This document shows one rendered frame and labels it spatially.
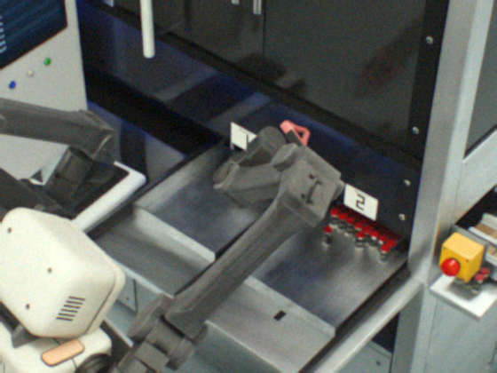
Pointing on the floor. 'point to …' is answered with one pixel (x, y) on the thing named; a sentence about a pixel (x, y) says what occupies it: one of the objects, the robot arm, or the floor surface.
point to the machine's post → (441, 172)
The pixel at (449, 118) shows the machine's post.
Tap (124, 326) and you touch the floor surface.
